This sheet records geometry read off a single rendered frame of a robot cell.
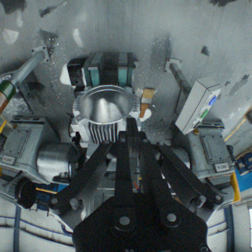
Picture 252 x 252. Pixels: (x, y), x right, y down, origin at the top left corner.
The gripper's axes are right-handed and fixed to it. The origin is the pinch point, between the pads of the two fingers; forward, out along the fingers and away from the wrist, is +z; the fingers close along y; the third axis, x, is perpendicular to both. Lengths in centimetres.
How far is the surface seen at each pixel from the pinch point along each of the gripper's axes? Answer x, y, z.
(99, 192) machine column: -65, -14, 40
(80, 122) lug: -3.3, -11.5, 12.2
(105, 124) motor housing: -3.5, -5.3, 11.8
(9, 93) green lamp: 5.2, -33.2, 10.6
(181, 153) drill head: -27, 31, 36
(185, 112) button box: -0.2, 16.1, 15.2
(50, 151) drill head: -29, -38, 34
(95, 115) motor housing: -6.9, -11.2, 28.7
